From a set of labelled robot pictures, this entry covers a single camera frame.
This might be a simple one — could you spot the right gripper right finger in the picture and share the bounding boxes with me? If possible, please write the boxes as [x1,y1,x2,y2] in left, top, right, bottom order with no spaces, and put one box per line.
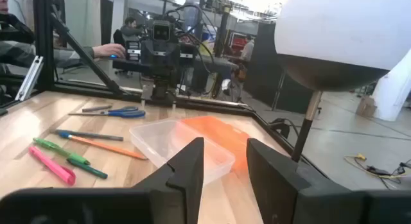
[246,138,366,224]

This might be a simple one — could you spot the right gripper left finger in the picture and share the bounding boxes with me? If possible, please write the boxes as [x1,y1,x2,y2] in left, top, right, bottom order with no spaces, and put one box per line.
[133,137,205,224]

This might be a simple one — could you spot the clear box with orange lid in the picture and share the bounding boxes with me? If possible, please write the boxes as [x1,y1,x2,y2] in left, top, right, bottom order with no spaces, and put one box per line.
[129,115,252,186]

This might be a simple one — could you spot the blue handled scissors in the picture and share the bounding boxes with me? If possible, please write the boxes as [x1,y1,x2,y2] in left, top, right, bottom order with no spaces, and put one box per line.
[67,105,146,119]

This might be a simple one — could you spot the grey pencil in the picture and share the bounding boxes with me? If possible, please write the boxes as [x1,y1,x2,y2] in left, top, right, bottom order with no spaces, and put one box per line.
[81,104,114,113]

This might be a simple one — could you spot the orange pencil with blue eraser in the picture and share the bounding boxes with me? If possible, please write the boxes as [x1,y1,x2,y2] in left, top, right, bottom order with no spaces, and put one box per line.
[58,131,149,161]

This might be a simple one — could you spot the dark green pen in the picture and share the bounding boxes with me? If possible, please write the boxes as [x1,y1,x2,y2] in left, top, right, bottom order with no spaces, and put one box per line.
[66,157,109,180]

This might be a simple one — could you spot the grey pen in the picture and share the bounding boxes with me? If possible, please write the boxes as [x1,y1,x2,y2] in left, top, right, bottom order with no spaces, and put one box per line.
[53,128,125,142]

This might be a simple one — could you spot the green highlighter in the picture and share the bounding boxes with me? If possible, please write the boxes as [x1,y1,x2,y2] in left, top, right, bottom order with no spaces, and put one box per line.
[32,137,91,166]

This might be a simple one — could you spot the pink highlighter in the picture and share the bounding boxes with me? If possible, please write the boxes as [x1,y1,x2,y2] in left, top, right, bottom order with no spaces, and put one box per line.
[28,145,77,187]

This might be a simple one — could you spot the cardboard box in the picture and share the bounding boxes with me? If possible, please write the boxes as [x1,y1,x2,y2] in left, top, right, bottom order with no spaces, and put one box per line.
[354,94,378,119]

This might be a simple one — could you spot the red cabinet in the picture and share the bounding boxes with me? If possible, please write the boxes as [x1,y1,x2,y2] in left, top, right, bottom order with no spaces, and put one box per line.
[229,31,248,56]

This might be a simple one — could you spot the black partition panel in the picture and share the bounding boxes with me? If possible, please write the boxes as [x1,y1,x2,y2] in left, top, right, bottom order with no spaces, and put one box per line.
[247,21,314,115]

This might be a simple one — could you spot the silver aluminium bar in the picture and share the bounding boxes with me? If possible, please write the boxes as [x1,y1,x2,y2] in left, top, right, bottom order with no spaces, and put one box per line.
[15,55,44,102]

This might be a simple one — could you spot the white globe table lamp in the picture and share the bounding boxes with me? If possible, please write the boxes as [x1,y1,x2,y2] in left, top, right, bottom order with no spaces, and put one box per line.
[274,0,411,163]

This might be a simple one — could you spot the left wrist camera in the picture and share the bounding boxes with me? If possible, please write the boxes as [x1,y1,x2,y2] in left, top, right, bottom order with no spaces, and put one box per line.
[152,20,171,42]

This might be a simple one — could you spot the black cable with plug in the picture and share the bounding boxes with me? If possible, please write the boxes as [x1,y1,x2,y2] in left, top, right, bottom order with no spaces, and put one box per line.
[268,117,300,145]

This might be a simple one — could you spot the yellow cable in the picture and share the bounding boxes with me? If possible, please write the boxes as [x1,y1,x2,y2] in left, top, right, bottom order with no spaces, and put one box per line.
[343,152,411,190]

